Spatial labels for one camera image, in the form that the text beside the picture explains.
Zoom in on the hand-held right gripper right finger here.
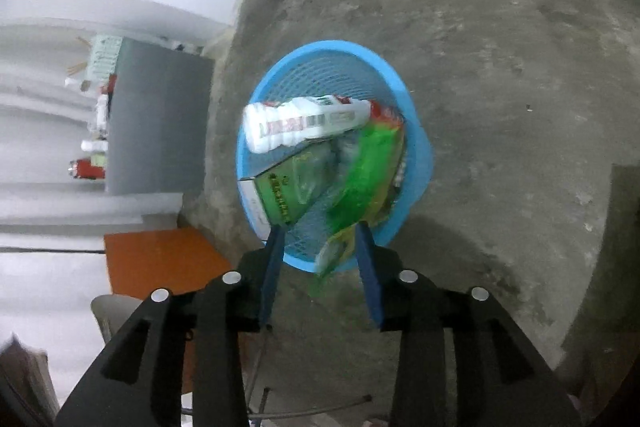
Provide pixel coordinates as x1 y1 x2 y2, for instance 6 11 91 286
354 221 583 427

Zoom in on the green snack bag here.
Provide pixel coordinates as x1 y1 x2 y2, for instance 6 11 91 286
310 119 407 298

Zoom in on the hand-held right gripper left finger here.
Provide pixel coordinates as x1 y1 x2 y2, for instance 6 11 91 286
54 224 287 427

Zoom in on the green pen holder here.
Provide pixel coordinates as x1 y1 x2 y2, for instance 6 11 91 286
86 34 123 80

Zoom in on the blue plastic basket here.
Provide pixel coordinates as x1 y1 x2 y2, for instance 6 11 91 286
235 39 435 273

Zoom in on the grey-green cardboard box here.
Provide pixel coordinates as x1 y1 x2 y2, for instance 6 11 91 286
237 139 346 230

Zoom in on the red plastic bag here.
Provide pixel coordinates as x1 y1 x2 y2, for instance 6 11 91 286
369 101 406 128

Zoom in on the grey cabinet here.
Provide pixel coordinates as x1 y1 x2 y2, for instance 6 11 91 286
102 38 216 195

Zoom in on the red thermos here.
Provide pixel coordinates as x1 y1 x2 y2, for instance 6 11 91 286
69 157 107 182

